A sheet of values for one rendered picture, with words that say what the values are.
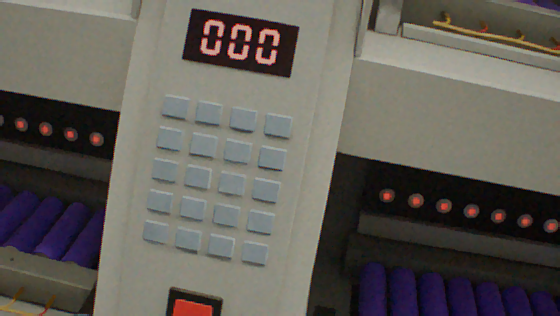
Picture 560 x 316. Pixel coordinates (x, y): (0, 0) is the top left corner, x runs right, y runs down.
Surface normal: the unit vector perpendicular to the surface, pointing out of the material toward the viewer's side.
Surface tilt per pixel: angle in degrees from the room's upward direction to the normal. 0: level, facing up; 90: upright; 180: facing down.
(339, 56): 90
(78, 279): 21
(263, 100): 90
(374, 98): 111
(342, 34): 90
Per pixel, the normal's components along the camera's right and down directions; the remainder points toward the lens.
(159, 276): -0.05, 0.09
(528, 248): -0.11, 0.43
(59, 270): 0.15, -0.88
